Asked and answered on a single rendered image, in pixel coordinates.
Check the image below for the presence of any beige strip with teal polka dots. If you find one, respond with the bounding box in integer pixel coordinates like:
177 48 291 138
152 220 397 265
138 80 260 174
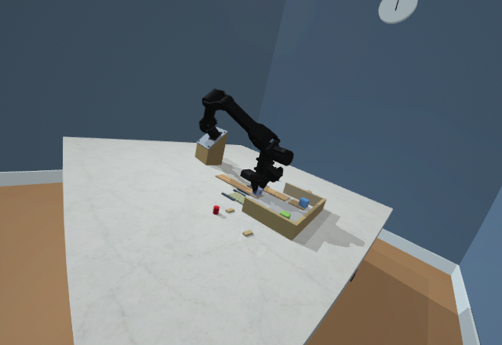
228 192 245 205

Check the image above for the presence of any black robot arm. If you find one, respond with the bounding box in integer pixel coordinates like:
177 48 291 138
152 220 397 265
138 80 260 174
199 89 293 183

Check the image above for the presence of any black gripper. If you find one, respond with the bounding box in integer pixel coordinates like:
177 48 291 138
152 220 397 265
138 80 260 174
240 156 275 191

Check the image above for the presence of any tan strip with red stripes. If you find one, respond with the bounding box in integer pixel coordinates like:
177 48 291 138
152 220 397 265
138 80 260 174
215 174 253 193

